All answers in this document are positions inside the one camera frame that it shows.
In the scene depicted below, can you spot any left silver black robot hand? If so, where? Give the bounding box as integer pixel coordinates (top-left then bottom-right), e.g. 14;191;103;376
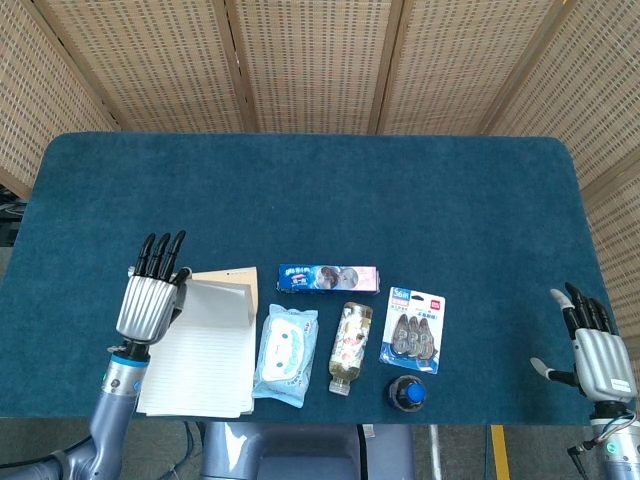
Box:
115;229;194;346

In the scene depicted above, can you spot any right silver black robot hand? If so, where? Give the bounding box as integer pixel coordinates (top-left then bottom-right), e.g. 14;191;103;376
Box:
529;282;639;401

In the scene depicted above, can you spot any tan cover spiral notepad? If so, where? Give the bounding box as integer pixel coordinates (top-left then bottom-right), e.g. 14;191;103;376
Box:
135;266;260;418

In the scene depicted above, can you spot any light blue wet wipes pack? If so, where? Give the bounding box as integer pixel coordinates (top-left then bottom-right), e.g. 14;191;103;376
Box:
250;303;320;410

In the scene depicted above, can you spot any blue Oreo cookie box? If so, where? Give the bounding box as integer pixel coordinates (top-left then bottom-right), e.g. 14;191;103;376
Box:
276;263;382;295

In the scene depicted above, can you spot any dark equipment behind screen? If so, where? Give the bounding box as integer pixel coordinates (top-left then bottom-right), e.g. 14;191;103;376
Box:
0;187;26;249

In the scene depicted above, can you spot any correction tape blister pack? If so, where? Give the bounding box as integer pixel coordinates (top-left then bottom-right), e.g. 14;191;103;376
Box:
378;286;446;375

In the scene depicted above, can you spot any Pepsi cola bottle blue cap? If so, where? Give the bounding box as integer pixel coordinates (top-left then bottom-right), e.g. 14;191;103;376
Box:
384;375;429;413

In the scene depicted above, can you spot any floral label tea bottle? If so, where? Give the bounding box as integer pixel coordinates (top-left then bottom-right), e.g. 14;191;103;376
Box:
327;301;374;397

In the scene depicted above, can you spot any grey blue robot torso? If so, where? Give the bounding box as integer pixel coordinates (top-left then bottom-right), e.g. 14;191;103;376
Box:
202;422;416;480

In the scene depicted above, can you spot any teal table cloth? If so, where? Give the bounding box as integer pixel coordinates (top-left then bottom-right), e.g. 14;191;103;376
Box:
0;132;640;426

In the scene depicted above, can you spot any woven bamboo screen panel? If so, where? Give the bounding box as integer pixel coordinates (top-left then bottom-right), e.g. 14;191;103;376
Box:
482;0;640;346
224;0;404;135
0;0;119;201
32;0;259;134
377;0;569;136

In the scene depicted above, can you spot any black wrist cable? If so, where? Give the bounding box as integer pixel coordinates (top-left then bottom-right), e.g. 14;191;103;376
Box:
566;437;606;471

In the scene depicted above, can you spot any black floor cable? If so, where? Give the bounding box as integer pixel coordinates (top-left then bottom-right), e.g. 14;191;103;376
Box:
167;422;206;480

